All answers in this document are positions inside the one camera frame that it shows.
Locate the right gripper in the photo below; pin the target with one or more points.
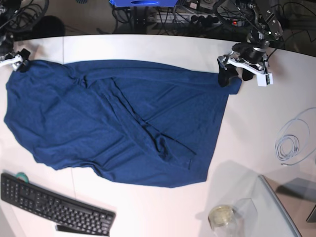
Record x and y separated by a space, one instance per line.
25 54

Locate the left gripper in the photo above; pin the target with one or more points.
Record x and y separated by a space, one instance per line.
250 53

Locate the dark blue t-shirt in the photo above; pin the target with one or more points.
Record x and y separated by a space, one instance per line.
132 122

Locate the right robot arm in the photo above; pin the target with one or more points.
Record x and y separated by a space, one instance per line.
16 17

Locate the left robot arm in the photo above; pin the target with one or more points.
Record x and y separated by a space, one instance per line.
261 22

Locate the blue box with hole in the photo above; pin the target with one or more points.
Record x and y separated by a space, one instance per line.
154 3

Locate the green tape roll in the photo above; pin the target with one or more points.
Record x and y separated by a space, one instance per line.
22 177

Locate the clear glass jar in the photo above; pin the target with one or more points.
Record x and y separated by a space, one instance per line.
223 221

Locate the black computer keyboard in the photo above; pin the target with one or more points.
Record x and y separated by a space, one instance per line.
67 213

